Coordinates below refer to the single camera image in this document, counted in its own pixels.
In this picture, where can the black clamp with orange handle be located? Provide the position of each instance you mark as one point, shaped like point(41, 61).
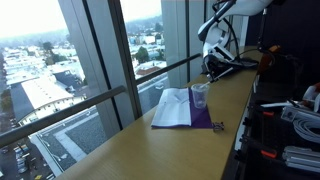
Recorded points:
point(263, 149)

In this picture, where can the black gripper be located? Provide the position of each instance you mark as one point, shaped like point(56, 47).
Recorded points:
point(217, 69)

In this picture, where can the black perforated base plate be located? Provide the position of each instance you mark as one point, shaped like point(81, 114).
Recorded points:
point(276, 134)

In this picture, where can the grey metal rails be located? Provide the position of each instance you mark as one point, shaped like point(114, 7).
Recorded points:
point(302, 158)

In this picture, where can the white power strip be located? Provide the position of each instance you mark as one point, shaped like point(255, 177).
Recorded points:
point(288, 114)

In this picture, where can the metal window railing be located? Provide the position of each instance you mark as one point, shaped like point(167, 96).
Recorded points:
point(12, 136)

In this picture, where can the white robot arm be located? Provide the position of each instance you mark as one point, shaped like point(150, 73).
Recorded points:
point(215, 39)

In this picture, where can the clear plastic cup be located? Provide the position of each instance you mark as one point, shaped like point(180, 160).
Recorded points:
point(199, 95)

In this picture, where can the black staple remover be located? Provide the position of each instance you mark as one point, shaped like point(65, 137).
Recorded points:
point(218, 126)

